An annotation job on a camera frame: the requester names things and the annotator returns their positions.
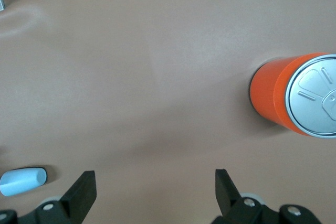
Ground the large orange can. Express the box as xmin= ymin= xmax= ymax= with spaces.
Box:
xmin=249 ymin=51 xmax=336 ymax=140

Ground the light blue cup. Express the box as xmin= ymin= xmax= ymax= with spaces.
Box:
xmin=0 ymin=166 xmax=48 ymax=197

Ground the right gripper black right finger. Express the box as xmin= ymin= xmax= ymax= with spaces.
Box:
xmin=209 ymin=168 xmax=324 ymax=224

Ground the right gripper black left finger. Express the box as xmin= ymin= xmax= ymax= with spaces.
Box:
xmin=0 ymin=170 xmax=98 ymax=224

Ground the brown table mat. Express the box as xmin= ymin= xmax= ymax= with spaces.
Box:
xmin=0 ymin=0 xmax=336 ymax=224

